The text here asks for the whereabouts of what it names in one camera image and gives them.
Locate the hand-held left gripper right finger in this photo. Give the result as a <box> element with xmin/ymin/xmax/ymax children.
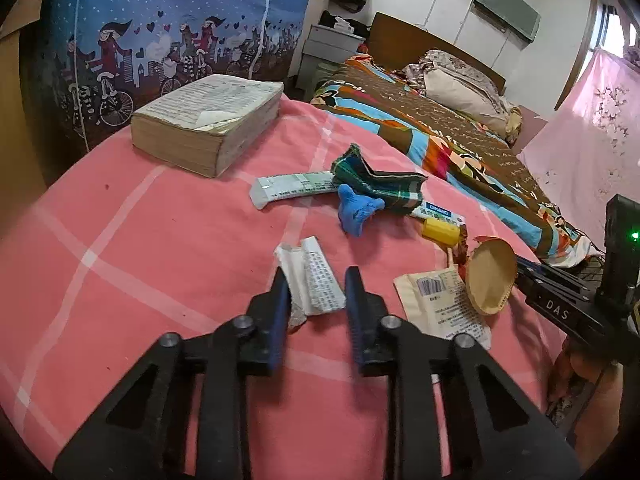
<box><xmin>344</xmin><ymin>266</ymin><xmax>583</xmax><ymax>480</ymax></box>

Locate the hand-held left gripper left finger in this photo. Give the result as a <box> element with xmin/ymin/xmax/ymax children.
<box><xmin>52</xmin><ymin>266</ymin><xmax>293</xmax><ymax>480</ymax></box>

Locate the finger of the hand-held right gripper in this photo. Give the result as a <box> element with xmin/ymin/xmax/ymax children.
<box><xmin>515</xmin><ymin>255</ymin><xmax>590</xmax><ymax>288</ymax></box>
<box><xmin>515</xmin><ymin>269</ymin><xmax>601</xmax><ymax>306</ymax></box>

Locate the yellow bottle cap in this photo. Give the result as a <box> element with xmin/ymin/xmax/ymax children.
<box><xmin>422</xmin><ymin>219</ymin><xmax>461</xmax><ymax>247</ymax></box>

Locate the white green tube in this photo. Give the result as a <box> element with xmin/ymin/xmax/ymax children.
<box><xmin>250</xmin><ymin>172</ymin><xmax>342</xmax><ymax>210</ymax></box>

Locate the person's right hand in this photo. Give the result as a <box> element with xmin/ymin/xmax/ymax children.
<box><xmin>549</xmin><ymin>337</ymin><xmax>608</xmax><ymax>397</ymax></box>

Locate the orange crumpled wrapper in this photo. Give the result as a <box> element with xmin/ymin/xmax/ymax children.
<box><xmin>451</xmin><ymin>227</ymin><xmax>501</xmax><ymax>267</ymax></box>

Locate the beige barcode packet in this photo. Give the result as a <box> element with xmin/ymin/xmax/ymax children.
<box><xmin>393</xmin><ymin>266</ymin><xmax>492</xmax><ymax>351</ymax></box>

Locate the crumpled blue glove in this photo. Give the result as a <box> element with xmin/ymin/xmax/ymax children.
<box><xmin>337</xmin><ymin>184</ymin><xmax>386</xmax><ymax>235</ymax></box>

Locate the white blue medicine sachet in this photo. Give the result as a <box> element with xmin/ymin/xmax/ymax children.
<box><xmin>410</xmin><ymin>200</ymin><xmax>467</xmax><ymax>227</ymax></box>

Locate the pink floral curtain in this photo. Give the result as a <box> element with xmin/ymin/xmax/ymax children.
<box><xmin>519</xmin><ymin>49</ymin><xmax>640</xmax><ymax>261</ymax></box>

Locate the green plaid cloth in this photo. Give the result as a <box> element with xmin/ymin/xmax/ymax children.
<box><xmin>331</xmin><ymin>144</ymin><xmax>429</xmax><ymax>216</ymax></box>

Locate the pink checked blanket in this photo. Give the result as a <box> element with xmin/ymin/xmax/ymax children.
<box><xmin>0</xmin><ymin>92</ymin><xmax>566</xmax><ymax>480</ymax></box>

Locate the colourful patchwork bedspread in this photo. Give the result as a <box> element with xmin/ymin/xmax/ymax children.
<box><xmin>310</xmin><ymin>52</ymin><xmax>601</xmax><ymax>267</ymax></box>

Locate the beige pillow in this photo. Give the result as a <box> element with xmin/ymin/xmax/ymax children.
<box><xmin>424</xmin><ymin>66</ymin><xmax>516</xmax><ymax>133</ymax></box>

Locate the thick old book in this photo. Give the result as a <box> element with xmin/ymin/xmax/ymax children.
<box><xmin>131</xmin><ymin>74</ymin><xmax>285</xmax><ymax>178</ymax></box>

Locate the floral quilt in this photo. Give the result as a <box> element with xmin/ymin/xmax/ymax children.
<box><xmin>404</xmin><ymin>49</ymin><xmax>501</xmax><ymax>96</ymax></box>

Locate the window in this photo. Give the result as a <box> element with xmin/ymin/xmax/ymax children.
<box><xmin>592</xmin><ymin>0</ymin><xmax>640</xmax><ymax>66</ymax></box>

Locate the grey nightstand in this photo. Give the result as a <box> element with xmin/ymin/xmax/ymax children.
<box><xmin>299</xmin><ymin>23</ymin><xmax>367</xmax><ymax>102</ymax></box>

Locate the wooden headboard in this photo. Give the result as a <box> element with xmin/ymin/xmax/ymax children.
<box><xmin>369</xmin><ymin>11</ymin><xmax>507</xmax><ymax>96</ymax></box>

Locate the blue printed fabric wardrobe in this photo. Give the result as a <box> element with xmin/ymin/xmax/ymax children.
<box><xmin>37</xmin><ymin>0</ymin><xmax>326</xmax><ymax>153</ymax></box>

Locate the wall air conditioner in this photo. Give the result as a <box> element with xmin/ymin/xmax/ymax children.
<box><xmin>472</xmin><ymin>0</ymin><xmax>542</xmax><ymax>42</ymax></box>

